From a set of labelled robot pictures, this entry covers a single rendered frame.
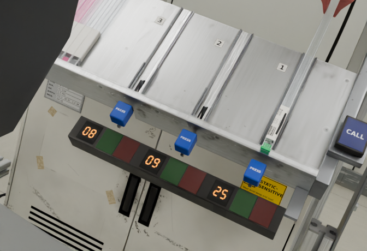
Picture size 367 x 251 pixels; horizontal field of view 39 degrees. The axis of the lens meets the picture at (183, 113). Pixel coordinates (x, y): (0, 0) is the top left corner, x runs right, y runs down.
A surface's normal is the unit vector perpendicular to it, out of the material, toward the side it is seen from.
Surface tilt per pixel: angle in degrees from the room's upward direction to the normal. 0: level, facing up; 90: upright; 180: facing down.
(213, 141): 135
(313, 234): 90
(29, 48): 90
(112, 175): 90
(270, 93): 45
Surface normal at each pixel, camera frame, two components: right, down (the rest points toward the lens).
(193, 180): -0.04, -0.48
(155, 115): -0.45, 0.79
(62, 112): -0.34, 0.22
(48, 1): 0.91, 0.37
